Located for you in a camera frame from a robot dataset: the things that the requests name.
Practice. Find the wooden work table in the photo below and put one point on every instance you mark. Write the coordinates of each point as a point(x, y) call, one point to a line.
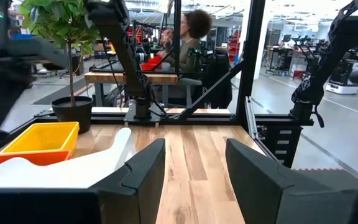
point(110, 77)

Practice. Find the green potted plant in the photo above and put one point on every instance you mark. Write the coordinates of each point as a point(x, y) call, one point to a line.
point(73, 115)

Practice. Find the black office chair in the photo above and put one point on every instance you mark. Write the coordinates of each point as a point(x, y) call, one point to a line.
point(217, 81)

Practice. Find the yellow plastic basket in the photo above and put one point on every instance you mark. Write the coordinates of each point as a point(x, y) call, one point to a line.
point(39, 138)
point(74, 143)

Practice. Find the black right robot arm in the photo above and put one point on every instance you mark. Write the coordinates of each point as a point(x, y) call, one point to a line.
point(124, 62)

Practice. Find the blue bin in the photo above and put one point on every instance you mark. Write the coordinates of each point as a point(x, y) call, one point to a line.
point(23, 36)

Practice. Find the white plastic basket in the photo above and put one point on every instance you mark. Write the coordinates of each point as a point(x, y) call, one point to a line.
point(57, 174)

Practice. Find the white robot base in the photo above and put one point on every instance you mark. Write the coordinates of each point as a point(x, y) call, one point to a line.
point(342, 87)

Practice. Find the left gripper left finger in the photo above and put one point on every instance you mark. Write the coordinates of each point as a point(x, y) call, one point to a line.
point(141, 186)

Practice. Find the grey chair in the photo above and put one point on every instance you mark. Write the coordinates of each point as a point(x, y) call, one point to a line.
point(191, 82)

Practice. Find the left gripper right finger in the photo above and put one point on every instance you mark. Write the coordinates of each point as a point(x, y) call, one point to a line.
point(253, 186)

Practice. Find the black aluminium table frame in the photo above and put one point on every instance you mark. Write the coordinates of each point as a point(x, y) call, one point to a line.
point(251, 62)

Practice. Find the red bins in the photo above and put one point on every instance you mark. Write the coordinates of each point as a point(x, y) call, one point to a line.
point(151, 63)

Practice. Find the person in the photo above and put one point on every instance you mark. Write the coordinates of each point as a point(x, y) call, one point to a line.
point(191, 53)

